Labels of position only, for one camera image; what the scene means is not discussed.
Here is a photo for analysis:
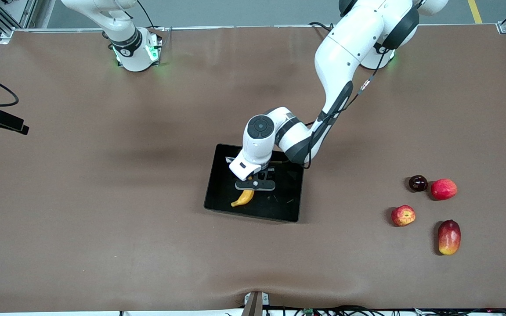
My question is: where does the black base cable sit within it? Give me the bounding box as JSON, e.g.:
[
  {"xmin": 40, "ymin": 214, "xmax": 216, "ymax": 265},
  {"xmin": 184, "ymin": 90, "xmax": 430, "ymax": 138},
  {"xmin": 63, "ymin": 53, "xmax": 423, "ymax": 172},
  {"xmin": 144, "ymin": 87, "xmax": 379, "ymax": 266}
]
[
  {"xmin": 137, "ymin": 0, "xmax": 166, "ymax": 33},
  {"xmin": 309, "ymin": 21, "xmax": 335, "ymax": 34}
]

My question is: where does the black left base cable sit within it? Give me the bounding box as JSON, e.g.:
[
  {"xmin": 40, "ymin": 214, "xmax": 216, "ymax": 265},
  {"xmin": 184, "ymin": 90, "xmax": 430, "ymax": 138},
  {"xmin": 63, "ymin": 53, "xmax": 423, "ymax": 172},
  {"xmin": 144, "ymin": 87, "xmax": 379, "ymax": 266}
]
[{"xmin": 309, "ymin": 21, "xmax": 335, "ymax": 34}]

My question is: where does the small red yellow apple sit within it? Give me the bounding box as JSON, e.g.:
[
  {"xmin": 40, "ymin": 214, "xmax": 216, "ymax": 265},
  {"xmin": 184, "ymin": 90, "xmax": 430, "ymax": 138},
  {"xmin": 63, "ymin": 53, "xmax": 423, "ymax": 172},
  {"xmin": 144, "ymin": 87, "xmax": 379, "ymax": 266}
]
[{"xmin": 391, "ymin": 205, "xmax": 416, "ymax": 227}]

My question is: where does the brown table cover mat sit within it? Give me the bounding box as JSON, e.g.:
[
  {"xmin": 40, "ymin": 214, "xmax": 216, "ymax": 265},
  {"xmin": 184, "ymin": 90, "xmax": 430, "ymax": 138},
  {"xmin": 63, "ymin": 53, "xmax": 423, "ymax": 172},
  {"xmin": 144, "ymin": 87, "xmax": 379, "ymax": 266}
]
[{"xmin": 0, "ymin": 24, "xmax": 506, "ymax": 313}]

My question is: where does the aluminium camera post bracket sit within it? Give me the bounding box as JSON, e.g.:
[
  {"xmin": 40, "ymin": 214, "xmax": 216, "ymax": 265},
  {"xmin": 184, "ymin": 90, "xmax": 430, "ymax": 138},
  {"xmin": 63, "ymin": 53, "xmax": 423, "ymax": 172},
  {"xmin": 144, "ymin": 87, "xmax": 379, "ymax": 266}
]
[{"xmin": 242, "ymin": 291, "xmax": 270, "ymax": 316}]

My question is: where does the red peach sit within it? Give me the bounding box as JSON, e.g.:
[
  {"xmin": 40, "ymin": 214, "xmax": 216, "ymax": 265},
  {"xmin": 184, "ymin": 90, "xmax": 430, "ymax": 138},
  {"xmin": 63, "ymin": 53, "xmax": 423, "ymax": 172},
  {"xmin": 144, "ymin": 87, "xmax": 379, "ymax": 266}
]
[{"xmin": 430, "ymin": 178, "xmax": 458, "ymax": 201}]

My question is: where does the yellow banana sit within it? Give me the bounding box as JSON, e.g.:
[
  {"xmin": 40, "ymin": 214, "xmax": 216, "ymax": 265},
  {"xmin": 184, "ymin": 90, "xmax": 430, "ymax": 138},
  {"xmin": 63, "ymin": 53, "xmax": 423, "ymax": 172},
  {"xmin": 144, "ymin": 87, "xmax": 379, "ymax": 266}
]
[{"xmin": 231, "ymin": 190, "xmax": 255, "ymax": 207}]

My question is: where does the black right base cable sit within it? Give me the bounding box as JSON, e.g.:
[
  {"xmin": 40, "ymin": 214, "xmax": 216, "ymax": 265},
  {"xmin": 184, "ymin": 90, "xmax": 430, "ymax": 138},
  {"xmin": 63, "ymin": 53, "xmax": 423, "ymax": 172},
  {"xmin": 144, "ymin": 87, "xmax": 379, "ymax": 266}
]
[{"xmin": 137, "ymin": 0, "xmax": 166, "ymax": 33}]

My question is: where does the red yellow mango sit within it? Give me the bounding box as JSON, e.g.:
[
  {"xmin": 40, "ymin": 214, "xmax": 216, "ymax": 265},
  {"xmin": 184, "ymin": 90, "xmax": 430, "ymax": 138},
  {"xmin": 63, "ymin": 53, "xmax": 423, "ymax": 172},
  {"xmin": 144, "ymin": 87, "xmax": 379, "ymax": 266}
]
[{"xmin": 437, "ymin": 219, "xmax": 461, "ymax": 256}]

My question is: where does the black plastic box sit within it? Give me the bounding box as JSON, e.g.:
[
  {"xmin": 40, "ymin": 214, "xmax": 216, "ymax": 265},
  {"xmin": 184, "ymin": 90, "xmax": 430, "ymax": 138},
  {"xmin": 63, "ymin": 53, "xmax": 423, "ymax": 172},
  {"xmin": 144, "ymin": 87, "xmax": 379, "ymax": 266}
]
[{"xmin": 203, "ymin": 144, "xmax": 306, "ymax": 223}]

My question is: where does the dark purple plum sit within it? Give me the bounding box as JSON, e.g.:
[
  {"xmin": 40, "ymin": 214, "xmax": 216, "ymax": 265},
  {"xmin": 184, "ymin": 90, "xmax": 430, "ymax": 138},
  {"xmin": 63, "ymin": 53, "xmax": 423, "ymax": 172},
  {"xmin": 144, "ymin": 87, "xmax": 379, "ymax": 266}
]
[{"xmin": 408, "ymin": 175, "xmax": 428, "ymax": 192}]

